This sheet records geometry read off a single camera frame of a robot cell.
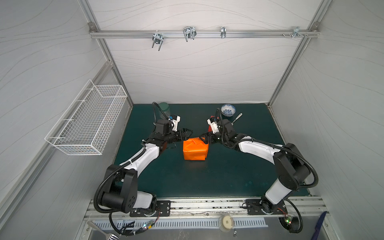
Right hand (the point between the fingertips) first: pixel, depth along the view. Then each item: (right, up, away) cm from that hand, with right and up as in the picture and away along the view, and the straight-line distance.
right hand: (206, 131), depth 89 cm
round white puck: (+7, -35, -28) cm, 46 cm away
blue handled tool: (+53, -43, -19) cm, 71 cm away
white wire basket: (-57, +4, -21) cm, 61 cm away
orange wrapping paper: (-7, -8, -8) cm, 14 cm away
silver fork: (+27, +10, +23) cm, 37 cm away
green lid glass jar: (-29, +16, +18) cm, 38 cm away
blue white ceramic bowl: (+19, +15, +26) cm, 35 cm away
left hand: (-9, +1, -4) cm, 10 cm away
